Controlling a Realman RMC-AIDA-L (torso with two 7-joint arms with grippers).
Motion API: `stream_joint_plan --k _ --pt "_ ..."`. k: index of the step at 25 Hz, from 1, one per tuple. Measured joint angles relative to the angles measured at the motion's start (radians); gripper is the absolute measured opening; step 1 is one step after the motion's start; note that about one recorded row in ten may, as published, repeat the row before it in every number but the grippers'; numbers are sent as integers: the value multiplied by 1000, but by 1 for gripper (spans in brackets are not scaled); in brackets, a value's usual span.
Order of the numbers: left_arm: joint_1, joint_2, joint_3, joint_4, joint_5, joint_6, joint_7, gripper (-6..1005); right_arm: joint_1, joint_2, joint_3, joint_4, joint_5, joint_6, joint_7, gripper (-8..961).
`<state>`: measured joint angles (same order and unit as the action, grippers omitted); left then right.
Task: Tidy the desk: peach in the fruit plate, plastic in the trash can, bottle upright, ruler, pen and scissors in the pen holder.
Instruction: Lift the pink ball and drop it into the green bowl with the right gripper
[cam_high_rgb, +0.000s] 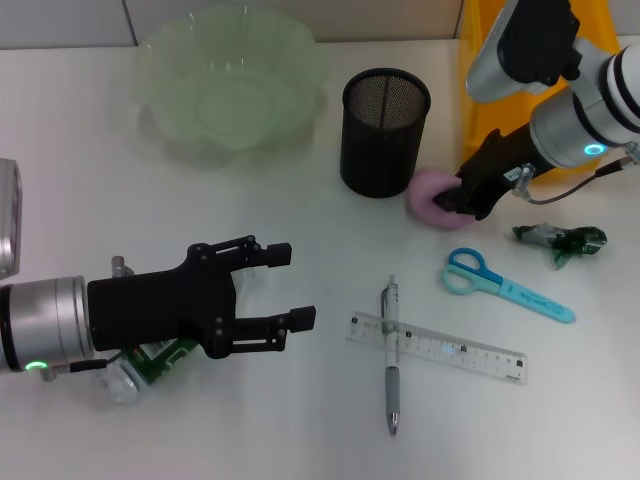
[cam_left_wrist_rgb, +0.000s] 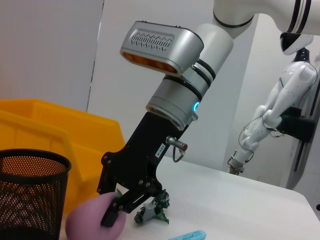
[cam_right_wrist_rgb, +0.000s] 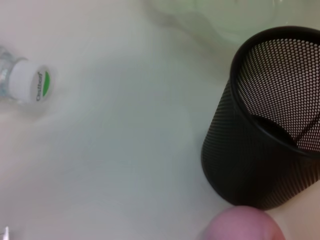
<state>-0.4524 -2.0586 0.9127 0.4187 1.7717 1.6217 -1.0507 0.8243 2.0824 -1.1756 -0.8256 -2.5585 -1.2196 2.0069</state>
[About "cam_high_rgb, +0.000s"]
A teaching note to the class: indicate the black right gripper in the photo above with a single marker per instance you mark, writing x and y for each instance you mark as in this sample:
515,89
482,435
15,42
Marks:
495,165

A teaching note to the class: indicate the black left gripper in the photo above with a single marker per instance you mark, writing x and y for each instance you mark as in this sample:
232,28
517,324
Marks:
160,310

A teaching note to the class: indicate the pink toy peach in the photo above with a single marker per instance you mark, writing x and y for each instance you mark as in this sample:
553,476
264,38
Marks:
422,200

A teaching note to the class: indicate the green plastic wrapper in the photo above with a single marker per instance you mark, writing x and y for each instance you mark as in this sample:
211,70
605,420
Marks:
575,240

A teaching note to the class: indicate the clear bottle green label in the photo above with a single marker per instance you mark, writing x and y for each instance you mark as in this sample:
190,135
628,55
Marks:
155,362

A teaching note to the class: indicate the black mesh pen cup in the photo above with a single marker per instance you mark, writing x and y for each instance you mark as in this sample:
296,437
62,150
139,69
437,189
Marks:
380,160

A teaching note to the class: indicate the blue scissors with sheath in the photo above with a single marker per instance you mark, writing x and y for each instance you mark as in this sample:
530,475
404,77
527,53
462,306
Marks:
525,292

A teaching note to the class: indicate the transparent plastic ruler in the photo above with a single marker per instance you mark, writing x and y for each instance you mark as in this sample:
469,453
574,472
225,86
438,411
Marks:
450,347

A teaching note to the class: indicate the white grey ballpoint pen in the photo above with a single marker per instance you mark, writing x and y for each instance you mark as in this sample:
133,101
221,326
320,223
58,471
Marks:
392,390

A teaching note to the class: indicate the green glass fruit plate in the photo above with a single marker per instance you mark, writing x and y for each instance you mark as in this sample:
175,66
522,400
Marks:
225,100

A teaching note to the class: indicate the yellow plastic storage bin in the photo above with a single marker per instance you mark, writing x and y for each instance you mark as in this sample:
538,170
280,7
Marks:
475,125

